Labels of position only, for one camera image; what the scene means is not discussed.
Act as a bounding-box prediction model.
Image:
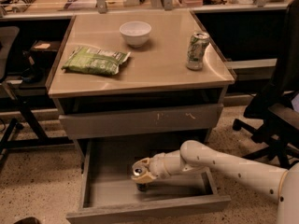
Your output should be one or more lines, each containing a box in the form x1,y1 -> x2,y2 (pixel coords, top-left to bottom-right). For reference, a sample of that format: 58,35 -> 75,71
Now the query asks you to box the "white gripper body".
149,153 -> 170,179

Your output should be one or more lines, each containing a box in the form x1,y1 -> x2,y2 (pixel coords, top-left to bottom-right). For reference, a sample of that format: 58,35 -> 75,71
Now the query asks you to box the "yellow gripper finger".
132,173 -> 156,184
133,158 -> 150,170

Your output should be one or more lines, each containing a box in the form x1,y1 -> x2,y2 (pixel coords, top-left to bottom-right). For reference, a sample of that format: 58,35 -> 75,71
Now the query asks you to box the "red bull can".
133,166 -> 150,192

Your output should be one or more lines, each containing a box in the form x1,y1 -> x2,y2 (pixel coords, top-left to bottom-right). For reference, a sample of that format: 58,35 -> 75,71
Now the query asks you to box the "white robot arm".
132,140 -> 299,224

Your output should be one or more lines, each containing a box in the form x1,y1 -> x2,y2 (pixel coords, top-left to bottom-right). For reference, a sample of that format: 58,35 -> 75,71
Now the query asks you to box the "open grey middle drawer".
66,133 -> 231,224

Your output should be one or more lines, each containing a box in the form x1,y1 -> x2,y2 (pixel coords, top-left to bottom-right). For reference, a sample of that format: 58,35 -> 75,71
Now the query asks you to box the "closed grey upper drawer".
59,104 -> 223,140

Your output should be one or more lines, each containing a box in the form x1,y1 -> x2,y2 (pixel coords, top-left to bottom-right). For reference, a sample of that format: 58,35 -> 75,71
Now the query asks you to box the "grey drawer cabinet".
48,10 -> 235,154

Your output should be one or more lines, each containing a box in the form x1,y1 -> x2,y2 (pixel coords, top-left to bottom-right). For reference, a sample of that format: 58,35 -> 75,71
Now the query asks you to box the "green white soda can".
186,32 -> 210,70

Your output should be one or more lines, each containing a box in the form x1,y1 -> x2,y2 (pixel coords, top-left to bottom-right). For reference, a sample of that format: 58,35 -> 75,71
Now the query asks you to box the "green chip bag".
62,46 -> 130,76

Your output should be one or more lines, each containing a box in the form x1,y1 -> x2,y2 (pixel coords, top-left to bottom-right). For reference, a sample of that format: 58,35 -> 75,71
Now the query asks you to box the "black office chair right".
233,0 -> 299,169

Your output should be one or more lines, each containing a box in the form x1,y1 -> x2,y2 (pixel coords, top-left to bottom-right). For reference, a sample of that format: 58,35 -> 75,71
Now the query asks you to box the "black chair left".
0,26 -> 49,163

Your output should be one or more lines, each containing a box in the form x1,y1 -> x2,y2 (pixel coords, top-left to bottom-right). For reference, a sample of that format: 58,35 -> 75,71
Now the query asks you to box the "white ceramic bowl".
120,21 -> 151,48

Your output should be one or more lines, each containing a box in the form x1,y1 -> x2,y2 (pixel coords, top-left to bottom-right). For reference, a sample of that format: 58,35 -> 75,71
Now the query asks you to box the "black box under bench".
30,40 -> 61,67

